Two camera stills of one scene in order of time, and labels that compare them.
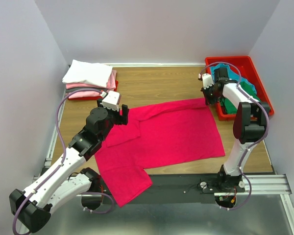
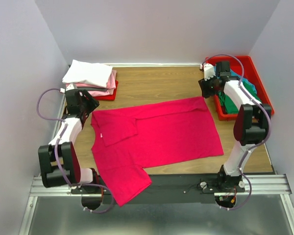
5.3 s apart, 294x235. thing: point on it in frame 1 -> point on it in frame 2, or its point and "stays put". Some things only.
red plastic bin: (249, 72) stays put
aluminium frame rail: (265, 184) stays put
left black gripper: (121, 119) -> (92, 103)
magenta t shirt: (156, 136) stays put
